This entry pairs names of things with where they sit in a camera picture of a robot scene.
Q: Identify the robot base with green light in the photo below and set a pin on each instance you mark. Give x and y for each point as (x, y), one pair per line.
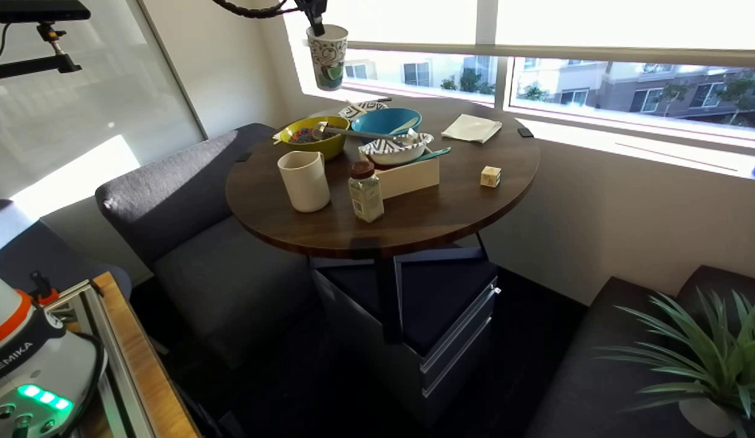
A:
(48, 372)

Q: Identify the white patterned plate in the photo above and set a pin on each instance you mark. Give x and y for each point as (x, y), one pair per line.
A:
(398, 150)

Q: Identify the white rectangular box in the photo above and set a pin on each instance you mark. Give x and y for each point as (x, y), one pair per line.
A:
(407, 179)

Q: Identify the round wooden table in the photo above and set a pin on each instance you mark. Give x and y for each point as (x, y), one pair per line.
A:
(458, 206)

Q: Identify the green potted plant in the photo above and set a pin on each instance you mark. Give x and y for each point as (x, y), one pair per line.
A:
(702, 362)

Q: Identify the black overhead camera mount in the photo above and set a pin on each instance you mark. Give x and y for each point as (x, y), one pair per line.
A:
(29, 36)

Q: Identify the small yellow cube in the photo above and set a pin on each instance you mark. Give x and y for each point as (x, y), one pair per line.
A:
(490, 176)

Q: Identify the dark grey armchair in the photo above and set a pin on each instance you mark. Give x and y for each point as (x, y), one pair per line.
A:
(234, 292)

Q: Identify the white folded napkin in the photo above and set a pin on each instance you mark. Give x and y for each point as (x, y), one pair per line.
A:
(470, 129)

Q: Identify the white ceramic mug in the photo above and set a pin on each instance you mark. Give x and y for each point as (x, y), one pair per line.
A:
(306, 179)

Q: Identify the dark sofa at right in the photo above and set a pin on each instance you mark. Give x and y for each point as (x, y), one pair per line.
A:
(591, 395)

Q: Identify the blue bowl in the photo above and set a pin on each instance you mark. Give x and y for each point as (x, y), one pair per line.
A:
(389, 121)

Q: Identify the yellow bowl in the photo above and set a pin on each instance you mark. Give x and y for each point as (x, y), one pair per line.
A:
(323, 134)

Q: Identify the grey drawer cabinet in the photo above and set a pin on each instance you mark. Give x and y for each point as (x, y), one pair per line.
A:
(446, 308)

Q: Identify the spice jar with brown lid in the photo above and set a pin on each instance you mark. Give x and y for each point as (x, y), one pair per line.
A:
(364, 188)

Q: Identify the teal spoon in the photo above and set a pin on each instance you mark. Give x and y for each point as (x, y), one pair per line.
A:
(429, 155)

